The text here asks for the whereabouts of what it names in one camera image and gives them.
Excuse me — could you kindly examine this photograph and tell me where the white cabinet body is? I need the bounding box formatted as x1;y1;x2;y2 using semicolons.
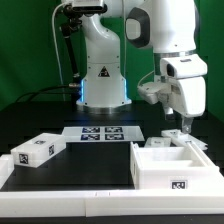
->
130;143;224;190

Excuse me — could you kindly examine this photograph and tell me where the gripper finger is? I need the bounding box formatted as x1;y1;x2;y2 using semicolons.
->
182;117;193;134
164;107;174;120

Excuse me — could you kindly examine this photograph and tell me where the black cable bundle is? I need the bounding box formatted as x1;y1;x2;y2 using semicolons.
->
14;83;83;103

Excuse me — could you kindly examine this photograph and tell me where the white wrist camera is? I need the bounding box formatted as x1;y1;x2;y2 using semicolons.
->
137;82;166;104

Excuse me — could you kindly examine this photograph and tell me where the white closed box part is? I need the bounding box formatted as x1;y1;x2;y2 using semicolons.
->
11;133;66;168

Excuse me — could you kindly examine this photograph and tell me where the white flat tag plate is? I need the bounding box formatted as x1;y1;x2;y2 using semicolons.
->
62;126;144;142

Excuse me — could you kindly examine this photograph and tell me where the white U-shaped frame fence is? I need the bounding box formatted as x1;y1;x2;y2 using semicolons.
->
0;154;224;218

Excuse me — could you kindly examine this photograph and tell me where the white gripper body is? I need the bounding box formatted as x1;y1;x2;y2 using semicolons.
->
160;55;207;118

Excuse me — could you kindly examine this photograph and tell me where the white cable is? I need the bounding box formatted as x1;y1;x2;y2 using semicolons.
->
51;2;68;101

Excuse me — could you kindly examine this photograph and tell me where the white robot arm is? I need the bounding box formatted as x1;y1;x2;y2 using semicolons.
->
61;0;207;133

